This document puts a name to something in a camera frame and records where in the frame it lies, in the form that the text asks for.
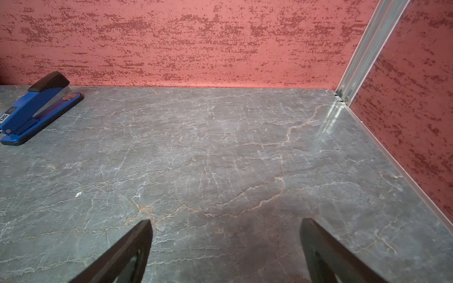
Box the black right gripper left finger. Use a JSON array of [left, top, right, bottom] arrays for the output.
[[71, 219, 153, 283]]

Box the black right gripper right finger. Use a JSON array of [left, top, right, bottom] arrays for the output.
[[300, 218, 386, 283]]

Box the blue black stapler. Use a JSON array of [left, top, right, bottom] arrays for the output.
[[1, 71, 84, 146]]

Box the aluminium right corner post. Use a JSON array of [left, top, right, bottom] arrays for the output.
[[336, 0, 409, 106]]

